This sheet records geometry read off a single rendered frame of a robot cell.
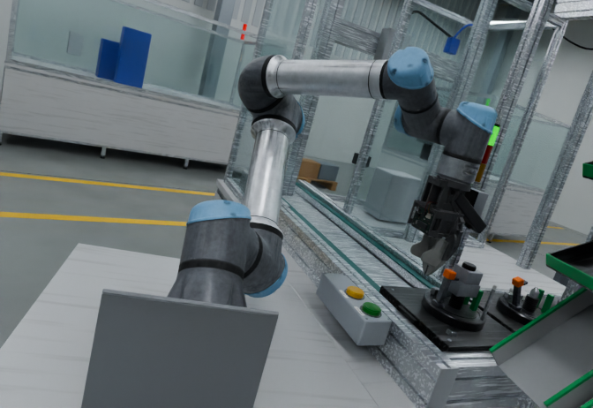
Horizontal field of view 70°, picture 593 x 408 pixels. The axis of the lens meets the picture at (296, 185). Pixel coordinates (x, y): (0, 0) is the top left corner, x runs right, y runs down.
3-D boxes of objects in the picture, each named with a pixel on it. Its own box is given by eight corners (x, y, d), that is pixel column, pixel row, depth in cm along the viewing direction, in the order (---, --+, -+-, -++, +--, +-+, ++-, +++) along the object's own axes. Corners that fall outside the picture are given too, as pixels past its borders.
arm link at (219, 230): (163, 263, 74) (177, 196, 81) (206, 287, 84) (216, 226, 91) (222, 254, 69) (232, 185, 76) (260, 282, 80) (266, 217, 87)
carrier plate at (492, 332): (446, 355, 82) (449, 345, 82) (379, 292, 104) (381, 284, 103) (527, 353, 92) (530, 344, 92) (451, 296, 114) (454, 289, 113)
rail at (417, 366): (424, 416, 77) (443, 365, 75) (269, 230, 156) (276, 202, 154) (446, 413, 80) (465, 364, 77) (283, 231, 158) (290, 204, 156)
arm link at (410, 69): (233, 41, 102) (438, 34, 76) (254, 72, 111) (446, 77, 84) (211, 78, 98) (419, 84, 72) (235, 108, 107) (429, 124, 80)
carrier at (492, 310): (531, 353, 93) (553, 302, 91) (454, 297, 114) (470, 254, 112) (596, 351, 103) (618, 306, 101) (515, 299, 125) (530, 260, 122)
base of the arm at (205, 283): (151, 312, 63) (165, 250, 69) (161, 334, 76) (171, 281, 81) (251, 321, 65) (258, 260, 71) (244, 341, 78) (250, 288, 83)
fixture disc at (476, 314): (450, 331, 88) (453, 322, 88) (409, 296, 101) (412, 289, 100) (496, 331, 94) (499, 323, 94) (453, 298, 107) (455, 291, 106)
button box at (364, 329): (356, 346, 87) (365, 320, 85) (314, 293, 105) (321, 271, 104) (384, 346, 90) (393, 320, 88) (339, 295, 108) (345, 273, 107)
